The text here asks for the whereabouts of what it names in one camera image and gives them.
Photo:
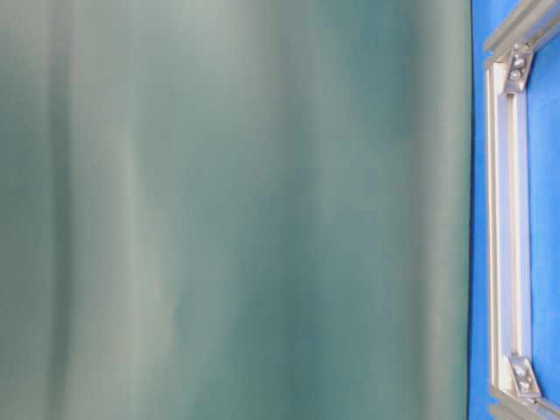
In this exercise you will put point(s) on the green backdrop curtain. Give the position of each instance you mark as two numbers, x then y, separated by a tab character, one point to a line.
235	209

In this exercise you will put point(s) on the aluminium extrusion frame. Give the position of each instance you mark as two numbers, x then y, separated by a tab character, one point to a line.
534	23

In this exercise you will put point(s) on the aluminium corner bracket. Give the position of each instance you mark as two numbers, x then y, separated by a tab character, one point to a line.
525	384
518	68

